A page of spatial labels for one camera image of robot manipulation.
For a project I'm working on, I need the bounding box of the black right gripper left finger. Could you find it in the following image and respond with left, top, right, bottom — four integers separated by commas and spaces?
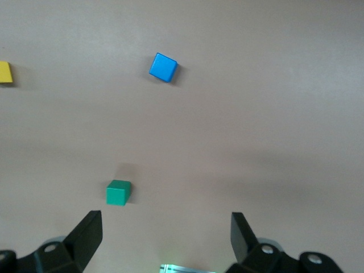
0, 210, 103, 273

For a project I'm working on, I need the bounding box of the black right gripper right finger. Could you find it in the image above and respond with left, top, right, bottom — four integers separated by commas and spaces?
224, 212, 345, 273

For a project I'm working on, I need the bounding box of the blue cube block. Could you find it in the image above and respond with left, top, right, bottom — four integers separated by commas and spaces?
148, 52, 179, 84

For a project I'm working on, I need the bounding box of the green cube block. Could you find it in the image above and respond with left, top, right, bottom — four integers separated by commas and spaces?
106, 179, 132, 206

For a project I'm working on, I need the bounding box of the yellow cube block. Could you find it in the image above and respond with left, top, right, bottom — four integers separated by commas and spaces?
0, 61, 14, 84

